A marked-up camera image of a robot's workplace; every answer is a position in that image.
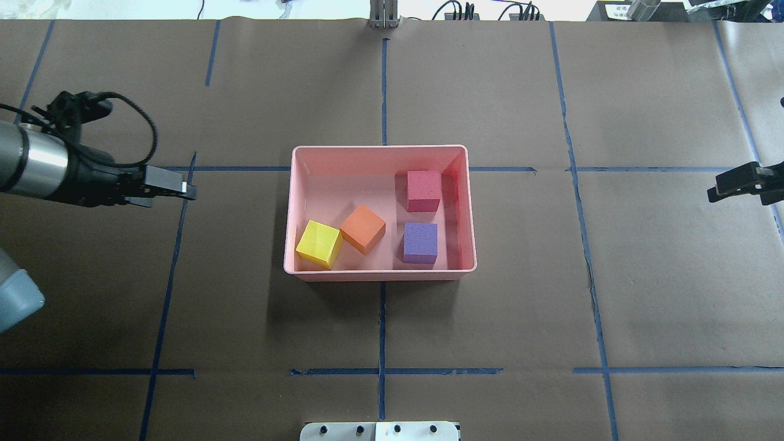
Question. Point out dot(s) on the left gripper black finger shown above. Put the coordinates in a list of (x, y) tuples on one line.
[(167, 183)]

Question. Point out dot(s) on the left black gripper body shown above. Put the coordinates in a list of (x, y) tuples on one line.
[(90, 177)]

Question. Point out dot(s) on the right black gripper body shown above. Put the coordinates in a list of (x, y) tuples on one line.
[(743, 182)]

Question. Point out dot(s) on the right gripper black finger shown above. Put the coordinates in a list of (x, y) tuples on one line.
[(745, 179)]

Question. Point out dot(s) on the yellow foam block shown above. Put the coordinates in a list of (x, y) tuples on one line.
[(320, 244)]

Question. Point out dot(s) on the orange foam block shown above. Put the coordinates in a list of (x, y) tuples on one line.
[(363, 229)]

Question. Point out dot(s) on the pink foam block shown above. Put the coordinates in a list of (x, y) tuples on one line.
[(424, 191)]

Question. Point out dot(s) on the purple foam block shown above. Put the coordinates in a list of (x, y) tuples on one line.
[(421, 243)]

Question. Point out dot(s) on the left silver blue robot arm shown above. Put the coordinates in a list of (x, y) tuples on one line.
[(45, 161)]

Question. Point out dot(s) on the pink plastic bin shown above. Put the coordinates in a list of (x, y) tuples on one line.
[(328, 182)]

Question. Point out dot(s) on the black box under cup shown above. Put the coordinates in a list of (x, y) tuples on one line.
[(676, 12)]

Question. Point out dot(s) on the white pillar with base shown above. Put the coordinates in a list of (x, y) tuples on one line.
[(381, 430)]

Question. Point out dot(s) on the aluminium frame post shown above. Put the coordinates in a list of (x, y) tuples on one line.
[(384, 14)]

